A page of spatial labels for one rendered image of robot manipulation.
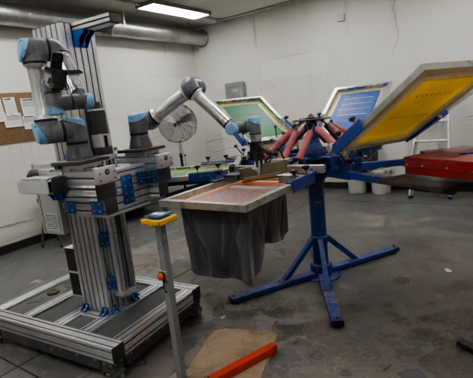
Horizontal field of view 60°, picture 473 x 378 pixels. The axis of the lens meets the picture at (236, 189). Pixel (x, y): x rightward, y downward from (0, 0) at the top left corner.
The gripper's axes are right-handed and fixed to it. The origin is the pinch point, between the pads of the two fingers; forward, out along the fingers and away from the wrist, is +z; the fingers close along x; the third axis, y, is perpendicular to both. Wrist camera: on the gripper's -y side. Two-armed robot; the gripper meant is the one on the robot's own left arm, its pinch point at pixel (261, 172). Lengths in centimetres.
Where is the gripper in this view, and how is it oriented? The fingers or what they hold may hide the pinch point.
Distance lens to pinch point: 262.7
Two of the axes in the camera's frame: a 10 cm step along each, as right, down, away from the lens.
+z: 1.0, 9.8, 1.9
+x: -5.6, 2.1, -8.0
